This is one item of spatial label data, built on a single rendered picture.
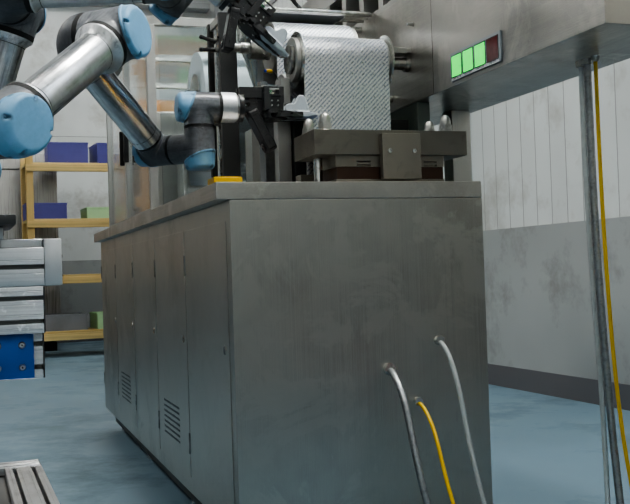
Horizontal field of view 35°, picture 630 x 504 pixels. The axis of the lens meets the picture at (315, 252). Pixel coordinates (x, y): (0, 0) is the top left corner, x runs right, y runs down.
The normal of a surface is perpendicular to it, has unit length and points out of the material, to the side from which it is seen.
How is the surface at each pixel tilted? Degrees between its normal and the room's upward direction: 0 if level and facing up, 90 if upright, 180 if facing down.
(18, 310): 90
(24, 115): 94
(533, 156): 90
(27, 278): 90
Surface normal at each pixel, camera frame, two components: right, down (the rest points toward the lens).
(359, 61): 0.32, -0.03
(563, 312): -0.94, 0.03
